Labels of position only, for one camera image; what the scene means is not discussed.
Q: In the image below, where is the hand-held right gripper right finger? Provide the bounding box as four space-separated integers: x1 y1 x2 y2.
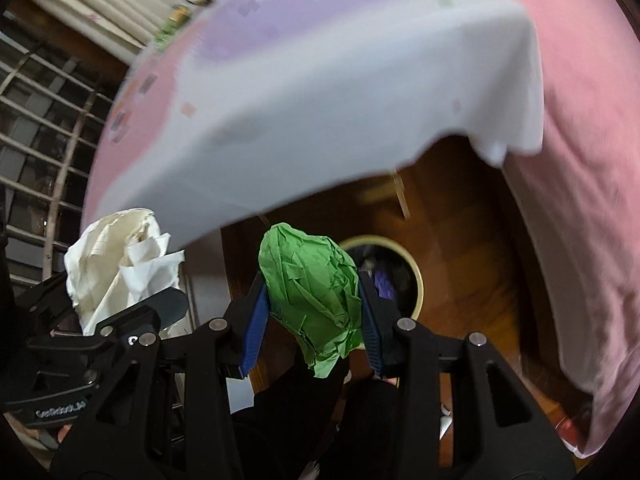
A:
357 272 576 480

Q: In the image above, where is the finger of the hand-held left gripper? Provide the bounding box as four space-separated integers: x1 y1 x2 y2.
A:
82 286 189 341
14 271 76 323

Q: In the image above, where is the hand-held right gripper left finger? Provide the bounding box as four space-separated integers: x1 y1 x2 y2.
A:
50 270 268 480

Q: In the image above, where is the purple plastic bag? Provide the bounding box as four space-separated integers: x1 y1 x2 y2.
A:
372 270 401 306

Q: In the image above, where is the green paper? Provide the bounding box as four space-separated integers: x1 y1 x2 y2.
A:
258 222 364 380

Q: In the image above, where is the white paper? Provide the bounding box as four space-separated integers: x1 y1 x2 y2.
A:
63 208 187 337

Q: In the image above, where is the round trash can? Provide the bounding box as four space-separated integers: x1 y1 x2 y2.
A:
337 234 426 322

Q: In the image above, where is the metal window grille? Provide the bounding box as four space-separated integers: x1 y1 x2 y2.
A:
0 30 126 281

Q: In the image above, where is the cartoon printed pink sheet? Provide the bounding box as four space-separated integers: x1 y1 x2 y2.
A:
80 0 546 251

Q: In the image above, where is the plain pink bed sheet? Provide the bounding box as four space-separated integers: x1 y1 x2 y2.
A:
450 0 640 458

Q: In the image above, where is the green snack wrapper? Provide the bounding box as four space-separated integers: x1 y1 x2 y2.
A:
152 4 192 52

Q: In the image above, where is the cream curtain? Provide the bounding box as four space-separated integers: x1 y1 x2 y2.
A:
20 0 211 48

